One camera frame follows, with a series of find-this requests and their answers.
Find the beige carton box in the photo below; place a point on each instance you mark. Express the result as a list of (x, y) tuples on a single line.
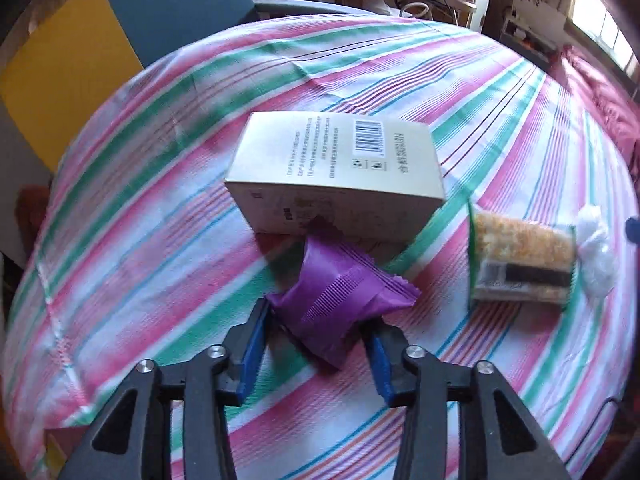
[(330, 155)]

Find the white plastic bag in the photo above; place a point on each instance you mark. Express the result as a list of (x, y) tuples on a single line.
[(595, 255)]

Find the orange snack packet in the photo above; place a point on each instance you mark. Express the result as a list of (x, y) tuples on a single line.
[(520, 250)]

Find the striped bed sheet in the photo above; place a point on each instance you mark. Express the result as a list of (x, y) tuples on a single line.
[(150, 240)]

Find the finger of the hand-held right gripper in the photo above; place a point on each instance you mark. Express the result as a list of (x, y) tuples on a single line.
[(634, 230)]

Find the purple packet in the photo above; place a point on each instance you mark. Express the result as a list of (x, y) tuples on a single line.
[(335, 295)]

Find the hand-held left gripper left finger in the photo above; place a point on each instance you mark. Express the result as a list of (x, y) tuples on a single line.
[(251, 352)]

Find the side window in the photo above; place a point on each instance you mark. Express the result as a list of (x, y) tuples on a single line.
[(607, 30)]

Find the dark red cushion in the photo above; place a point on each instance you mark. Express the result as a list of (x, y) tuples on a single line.
[(32, 220)]

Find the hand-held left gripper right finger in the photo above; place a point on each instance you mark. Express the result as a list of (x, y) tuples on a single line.
[(378, 366)]

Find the red quilt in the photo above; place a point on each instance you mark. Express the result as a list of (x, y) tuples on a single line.
[(605, 105)]

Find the white cabinet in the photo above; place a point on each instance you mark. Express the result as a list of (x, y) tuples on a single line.
[(479, 5)]

